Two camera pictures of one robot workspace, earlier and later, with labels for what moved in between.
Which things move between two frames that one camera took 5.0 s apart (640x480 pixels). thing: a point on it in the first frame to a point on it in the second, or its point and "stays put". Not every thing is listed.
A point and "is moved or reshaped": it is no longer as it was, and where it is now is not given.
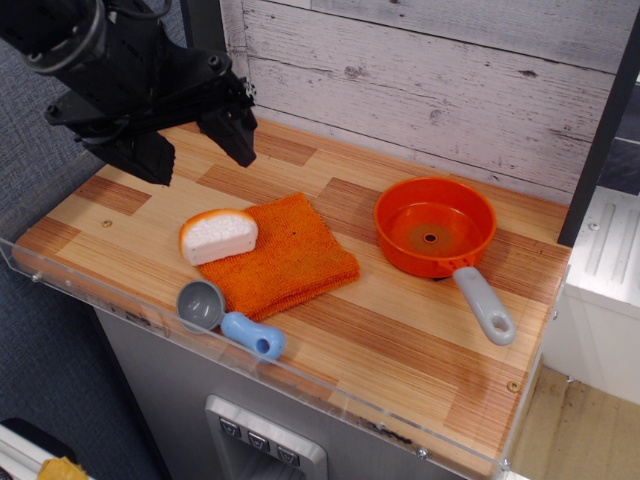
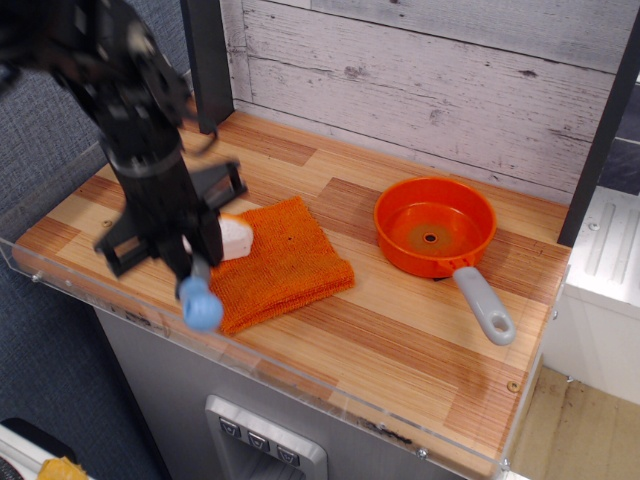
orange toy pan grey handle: (429, 227) stays put
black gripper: (141, 80) to (167, 202)
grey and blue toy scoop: (201, 306) is moved or reshaped
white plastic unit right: (594, 334) stays put
